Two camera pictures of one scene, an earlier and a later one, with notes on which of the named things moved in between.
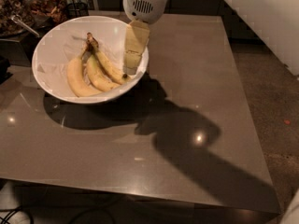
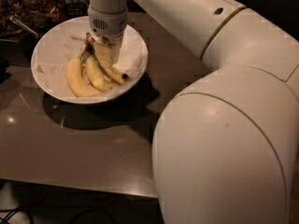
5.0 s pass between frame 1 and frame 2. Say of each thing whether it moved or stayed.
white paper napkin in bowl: stayed
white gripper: moved
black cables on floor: stayed
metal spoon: stayed
